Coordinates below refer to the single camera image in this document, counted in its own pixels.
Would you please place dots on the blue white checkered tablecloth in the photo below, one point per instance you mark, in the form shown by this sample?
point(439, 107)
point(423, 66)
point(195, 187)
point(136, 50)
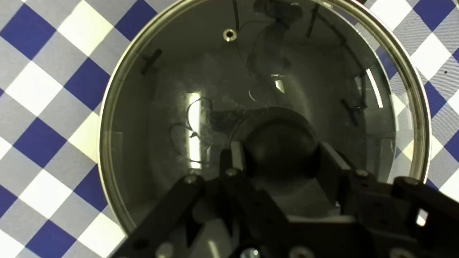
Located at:
point(43, 119)

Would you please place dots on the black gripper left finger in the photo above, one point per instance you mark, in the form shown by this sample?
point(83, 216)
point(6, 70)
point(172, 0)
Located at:
point(201, 219)

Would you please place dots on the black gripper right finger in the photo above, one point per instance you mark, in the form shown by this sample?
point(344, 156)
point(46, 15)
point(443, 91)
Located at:
point(396, 215)

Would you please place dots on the glass lid with black knob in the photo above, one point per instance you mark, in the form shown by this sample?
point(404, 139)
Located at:
point(281, 144)

